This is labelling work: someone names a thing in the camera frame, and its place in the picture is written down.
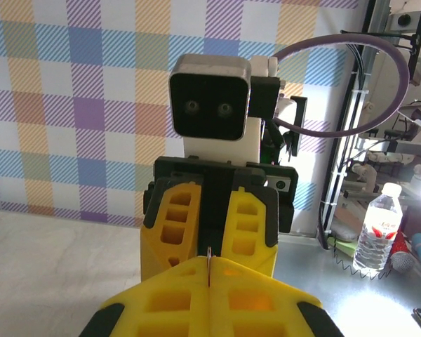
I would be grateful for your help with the green notepad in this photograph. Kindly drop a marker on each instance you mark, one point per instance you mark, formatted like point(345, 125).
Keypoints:
point(342, 244)

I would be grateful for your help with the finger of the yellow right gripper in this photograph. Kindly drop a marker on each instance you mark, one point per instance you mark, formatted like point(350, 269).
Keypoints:
point(154, 245)
point(261, 242)

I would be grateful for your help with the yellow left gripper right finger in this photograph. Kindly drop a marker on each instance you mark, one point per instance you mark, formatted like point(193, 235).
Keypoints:
point(259, 302)

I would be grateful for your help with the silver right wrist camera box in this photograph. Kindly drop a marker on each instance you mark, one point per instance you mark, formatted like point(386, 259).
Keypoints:
point(210, 98)

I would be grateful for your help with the clear plastic water bottle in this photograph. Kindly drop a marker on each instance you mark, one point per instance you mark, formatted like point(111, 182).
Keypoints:
point(380, 231)

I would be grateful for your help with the aluminium frame rail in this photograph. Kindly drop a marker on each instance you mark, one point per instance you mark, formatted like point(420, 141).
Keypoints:
point(358, 123)

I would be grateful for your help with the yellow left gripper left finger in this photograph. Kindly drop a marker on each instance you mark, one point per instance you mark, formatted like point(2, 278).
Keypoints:
point(161, 302)

